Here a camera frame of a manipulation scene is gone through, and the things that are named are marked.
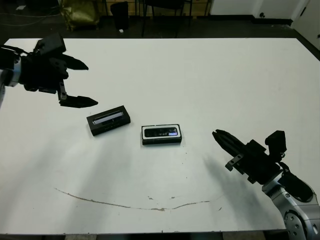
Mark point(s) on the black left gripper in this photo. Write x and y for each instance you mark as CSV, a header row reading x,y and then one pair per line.
x,y
42,75

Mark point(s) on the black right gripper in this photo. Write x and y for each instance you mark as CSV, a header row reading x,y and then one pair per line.
x,y
257,167

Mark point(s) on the black box lid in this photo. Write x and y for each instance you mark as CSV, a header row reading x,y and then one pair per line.
x,y
108,122

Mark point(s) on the black handheld camera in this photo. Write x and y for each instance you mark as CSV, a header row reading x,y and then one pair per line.
x,y
160,132

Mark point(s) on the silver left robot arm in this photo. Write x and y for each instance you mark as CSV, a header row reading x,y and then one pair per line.
x,y
16,75

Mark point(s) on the black box base white lining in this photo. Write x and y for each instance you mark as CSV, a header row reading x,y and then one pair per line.
x,y
161,142

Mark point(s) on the yellow-green bag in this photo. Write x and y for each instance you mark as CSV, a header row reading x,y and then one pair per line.
x,y
81,13

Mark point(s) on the black waste bin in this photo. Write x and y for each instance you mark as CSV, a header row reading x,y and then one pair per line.
x,y
120,15

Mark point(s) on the white paper sheet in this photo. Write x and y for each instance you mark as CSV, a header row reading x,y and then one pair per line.
x,y
20,8

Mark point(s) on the wooden cabinet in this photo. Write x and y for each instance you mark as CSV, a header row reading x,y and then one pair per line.
x,y
132,7

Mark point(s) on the black chair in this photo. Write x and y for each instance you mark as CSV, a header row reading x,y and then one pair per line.
x,y
162,5

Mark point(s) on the white door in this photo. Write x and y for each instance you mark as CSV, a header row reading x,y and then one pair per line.
x,y
308,22

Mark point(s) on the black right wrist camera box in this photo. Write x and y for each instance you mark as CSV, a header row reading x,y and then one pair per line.
x,y
276,142

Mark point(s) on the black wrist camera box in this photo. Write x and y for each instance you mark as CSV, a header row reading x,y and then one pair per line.
x,y
276,142
50,43

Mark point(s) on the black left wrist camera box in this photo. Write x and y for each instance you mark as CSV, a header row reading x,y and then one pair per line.
x,y
50,43

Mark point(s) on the black round wall knob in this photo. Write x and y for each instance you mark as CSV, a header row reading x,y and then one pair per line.
x,y
262,15

